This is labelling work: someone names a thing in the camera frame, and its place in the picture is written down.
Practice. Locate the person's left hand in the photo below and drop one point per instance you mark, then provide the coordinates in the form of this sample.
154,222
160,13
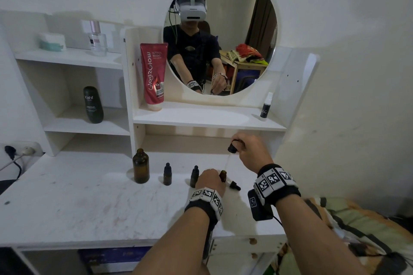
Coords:
208,180

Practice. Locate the person's right hand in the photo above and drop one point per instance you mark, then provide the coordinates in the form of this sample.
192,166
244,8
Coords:
255,154

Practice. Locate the person's right fingers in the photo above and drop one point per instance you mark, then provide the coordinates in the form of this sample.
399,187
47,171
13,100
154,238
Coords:
242,141

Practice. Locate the person's left fingers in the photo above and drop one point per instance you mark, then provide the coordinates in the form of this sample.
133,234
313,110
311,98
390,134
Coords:
221,178

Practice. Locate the small amber bottle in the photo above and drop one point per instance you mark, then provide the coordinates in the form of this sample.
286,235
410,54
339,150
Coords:
223,176

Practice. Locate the dropper with black bulb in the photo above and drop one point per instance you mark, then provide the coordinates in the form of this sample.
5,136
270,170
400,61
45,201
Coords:
234,185
232,148

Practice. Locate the person's right forearm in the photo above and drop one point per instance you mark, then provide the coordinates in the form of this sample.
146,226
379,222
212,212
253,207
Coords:
313,236

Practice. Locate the person's left forearm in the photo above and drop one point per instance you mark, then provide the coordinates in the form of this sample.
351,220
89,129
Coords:
174,242

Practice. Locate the left marker wristband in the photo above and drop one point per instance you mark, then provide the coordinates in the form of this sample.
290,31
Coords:
206,200

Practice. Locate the marker wristband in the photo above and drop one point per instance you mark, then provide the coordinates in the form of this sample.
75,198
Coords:
276,184
206,200

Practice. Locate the small dark dropper bottle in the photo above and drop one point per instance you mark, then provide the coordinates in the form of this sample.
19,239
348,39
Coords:
194,177
167,175

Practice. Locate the small white spray bottle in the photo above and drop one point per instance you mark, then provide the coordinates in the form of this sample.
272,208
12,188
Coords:
266,107

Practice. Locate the right marker wristband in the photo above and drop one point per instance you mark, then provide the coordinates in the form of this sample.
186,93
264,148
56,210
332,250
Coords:
276,184

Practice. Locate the large amber glass bottle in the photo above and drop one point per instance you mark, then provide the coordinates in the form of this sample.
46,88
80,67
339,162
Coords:
141,166

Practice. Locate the red cosmetic tube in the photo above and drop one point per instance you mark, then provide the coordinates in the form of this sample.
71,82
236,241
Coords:
154,75

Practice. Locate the dark blue box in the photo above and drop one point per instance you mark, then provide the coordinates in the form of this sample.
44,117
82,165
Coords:
116,260

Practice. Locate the white vanity desk with shelves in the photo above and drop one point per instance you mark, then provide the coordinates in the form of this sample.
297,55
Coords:
80,194

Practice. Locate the black lotion bottle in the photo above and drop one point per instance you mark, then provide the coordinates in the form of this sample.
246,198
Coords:
93,105

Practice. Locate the patterned blanket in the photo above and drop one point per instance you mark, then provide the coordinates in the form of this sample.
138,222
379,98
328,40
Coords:
364,236

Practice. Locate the clear perfume bottle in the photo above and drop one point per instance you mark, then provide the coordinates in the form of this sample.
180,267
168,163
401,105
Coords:
97,41

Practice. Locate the white power outlet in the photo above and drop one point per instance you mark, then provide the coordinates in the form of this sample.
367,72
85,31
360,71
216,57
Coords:
30,150

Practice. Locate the white and teal jar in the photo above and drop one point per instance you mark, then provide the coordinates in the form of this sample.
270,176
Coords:
52,42

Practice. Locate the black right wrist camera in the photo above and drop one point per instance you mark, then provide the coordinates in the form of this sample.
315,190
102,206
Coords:
259,205

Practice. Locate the round wall mirror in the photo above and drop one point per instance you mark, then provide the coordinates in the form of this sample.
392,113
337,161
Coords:
226,26

